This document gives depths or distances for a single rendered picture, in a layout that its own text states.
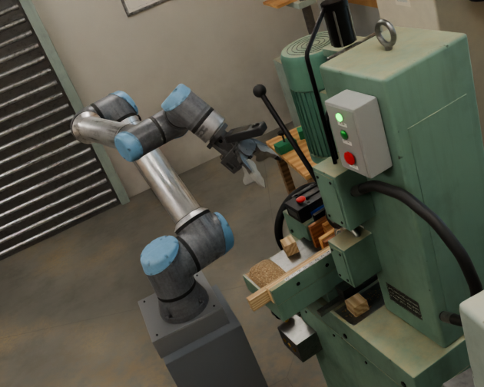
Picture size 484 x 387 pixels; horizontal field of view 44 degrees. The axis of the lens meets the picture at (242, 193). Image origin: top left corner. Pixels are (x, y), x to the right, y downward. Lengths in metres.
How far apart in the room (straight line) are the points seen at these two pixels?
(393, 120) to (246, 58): 3.56
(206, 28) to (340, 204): 3.33
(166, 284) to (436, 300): 1.00
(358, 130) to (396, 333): 0.64
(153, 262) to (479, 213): 1.10
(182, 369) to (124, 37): 2.78
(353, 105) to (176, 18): 3.40
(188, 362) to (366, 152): 1.25
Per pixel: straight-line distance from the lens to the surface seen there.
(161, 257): 2.09
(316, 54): 1.48
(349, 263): 1.52
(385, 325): 1.68
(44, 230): 4.78
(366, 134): 1.22
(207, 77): 4.65
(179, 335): 2.22
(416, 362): 1.58
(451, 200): 1.39
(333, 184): 1.36
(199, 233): 2.16
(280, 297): 1.67
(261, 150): 1.74
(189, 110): 1.68
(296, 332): 2.01
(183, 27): 4.54
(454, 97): 1.32
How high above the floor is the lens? 1.96
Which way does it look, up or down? 28 degrees down
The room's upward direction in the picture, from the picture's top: 21 degrees counter-clockwise
